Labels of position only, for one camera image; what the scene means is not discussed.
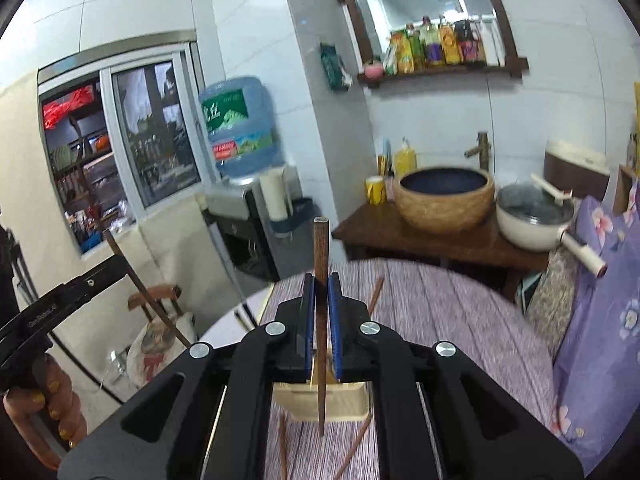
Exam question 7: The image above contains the wooden chair with cushion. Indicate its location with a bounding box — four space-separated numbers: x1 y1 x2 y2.
126 284 198 388

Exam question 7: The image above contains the brown wooden chopstick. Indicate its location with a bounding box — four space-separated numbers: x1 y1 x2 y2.
278 413 288 480
103 229 190 348
368 275 385 316
314 217 329 438
333 413 373 480

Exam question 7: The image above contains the purple striped tablecloth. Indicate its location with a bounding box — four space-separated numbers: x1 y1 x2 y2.
199 257 559 480

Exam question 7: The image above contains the purple floral cloth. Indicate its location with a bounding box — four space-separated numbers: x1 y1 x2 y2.
549 196 639 474

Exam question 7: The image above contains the sliding glass window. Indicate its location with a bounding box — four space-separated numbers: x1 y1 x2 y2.
37 41 218 257

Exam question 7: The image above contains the bronze faucet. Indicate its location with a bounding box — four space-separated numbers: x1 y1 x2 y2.
464 131 491 172

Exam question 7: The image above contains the green hanging packet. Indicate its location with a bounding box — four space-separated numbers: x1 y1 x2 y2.
319 42 352 92

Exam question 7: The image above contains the yellow soap bottle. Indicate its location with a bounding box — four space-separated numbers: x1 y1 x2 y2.
394 138 418 179

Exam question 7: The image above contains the blue water jug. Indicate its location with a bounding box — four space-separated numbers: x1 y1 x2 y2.
198 76 284 179

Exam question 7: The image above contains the dark wooden wall shelf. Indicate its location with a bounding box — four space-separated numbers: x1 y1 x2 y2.
337 0 529 89

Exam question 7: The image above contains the grey water dispenser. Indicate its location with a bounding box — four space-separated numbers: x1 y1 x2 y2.
204 166 314 282

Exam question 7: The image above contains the cream plastic utensil holder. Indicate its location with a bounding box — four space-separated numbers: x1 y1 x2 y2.
273 351 371 424

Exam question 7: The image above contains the cream pot with glass lid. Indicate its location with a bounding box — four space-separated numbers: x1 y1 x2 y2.
496 174 608 278

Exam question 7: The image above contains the brown rice cooker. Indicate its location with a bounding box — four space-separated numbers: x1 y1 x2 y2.
544 139 611 200

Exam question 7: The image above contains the person's left hand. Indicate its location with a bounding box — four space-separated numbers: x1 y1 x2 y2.
3 353 88 471

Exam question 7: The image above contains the yellow mug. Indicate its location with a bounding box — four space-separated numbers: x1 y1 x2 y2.
364 176 386 206

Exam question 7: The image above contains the dark wooden counter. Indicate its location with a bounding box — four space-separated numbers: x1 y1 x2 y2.
332 203 549 272

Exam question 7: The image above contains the woven basket sink bowl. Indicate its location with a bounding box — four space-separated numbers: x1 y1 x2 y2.
394 167 495 234

